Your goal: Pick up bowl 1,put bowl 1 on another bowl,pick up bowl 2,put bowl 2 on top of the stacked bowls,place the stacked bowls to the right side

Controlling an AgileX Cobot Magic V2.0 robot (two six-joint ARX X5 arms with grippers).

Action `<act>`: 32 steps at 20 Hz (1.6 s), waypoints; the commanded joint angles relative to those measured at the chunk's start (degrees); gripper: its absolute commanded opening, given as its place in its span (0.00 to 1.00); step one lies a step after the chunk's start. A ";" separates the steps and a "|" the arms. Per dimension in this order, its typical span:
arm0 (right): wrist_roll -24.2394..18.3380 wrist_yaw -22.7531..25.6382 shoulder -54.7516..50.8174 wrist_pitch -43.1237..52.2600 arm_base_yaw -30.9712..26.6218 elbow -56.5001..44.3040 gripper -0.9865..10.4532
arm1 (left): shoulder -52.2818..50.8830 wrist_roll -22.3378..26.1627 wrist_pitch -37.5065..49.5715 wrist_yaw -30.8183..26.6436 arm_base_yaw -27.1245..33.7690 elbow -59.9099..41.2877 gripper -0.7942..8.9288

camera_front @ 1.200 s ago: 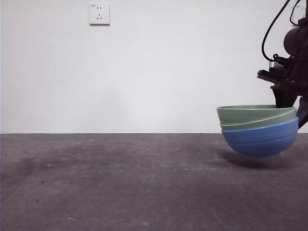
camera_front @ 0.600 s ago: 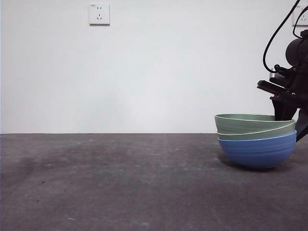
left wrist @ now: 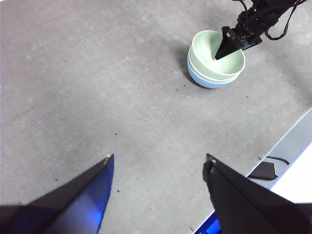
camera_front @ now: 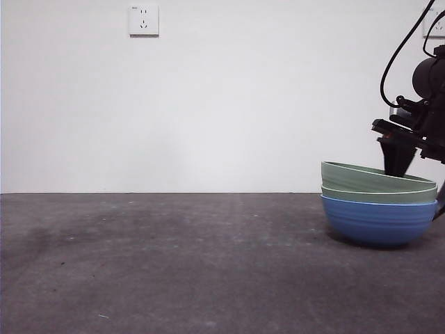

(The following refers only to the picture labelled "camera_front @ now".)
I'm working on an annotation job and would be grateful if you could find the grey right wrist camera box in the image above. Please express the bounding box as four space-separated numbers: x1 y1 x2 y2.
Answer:
388 100 414 122

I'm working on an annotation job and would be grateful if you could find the white wall socket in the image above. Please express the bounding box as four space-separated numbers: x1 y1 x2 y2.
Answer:
422 6 445 39
129 4 161 38

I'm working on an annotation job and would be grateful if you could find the pale green bowl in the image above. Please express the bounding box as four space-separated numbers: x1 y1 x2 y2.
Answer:
321 184 439 205
321 161 437 192

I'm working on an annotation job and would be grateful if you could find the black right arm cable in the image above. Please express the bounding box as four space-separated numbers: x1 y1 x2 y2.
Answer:
380 0 437 107
422 13 445 58

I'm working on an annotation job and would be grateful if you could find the blue bowl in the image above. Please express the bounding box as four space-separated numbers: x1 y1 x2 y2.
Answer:
319 194 439 249

